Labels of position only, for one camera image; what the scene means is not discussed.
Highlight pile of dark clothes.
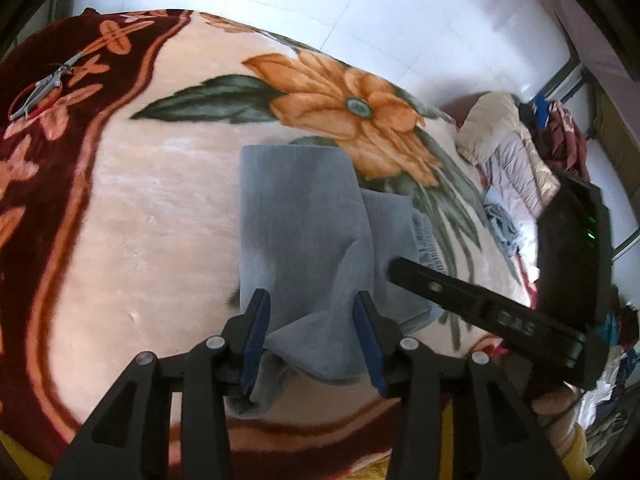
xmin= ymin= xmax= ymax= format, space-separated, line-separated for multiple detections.
xmin=517 ymin=95 xmax=592 ymax=181

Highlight small grey-blue folded cloth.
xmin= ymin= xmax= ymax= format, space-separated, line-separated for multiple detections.
xmin=484 ymin=202 xmax=524 ymax=258

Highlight pink puffer jacket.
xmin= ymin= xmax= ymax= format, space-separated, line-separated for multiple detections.
xmin=482 ymin=125 xmax=562 ymax=221

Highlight floral plush blanket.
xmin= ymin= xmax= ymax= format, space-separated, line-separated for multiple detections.
xmin=0 ymin=8 xmax=541 ymax=480

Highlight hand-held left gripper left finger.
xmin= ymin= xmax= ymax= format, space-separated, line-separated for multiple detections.
xmin=50 ymin=287 xmax=272 ymax=480

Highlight person's right forearm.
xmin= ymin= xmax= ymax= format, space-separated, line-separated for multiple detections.
xmin=542 ymin=407 xmax=597 ymax=480

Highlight beige puffer jacket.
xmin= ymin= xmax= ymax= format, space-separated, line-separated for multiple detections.
xmin=455 ymin=92 xmax=527 ymax=166

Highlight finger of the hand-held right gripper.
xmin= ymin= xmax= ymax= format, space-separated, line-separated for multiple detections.
xmin=388 ymin=257 xmax=589 ymax=367

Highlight person's right hand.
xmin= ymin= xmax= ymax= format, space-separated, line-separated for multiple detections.
xmin=507 ymin=347 xmax=585 ymax=416

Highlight pile of mixed clothes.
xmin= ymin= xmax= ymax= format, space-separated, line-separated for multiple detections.
xmin=582 ymin=305 xmax=640 ymax=456

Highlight green metal bed frame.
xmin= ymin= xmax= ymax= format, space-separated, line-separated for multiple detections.
xmin=537 ymin=55 xmax=640 ymax=261

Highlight scissors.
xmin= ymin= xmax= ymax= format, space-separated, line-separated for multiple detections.
xmin=7 ymin=50 xmax=86 ymax=122

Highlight grey-blue pants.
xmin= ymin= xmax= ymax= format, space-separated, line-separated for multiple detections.
xmin=235 ymin=144 xmax=448 ymax=418

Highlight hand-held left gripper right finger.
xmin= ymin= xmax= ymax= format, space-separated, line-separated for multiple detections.
xmin=352 ymin=290 xmax=571 ymax=480

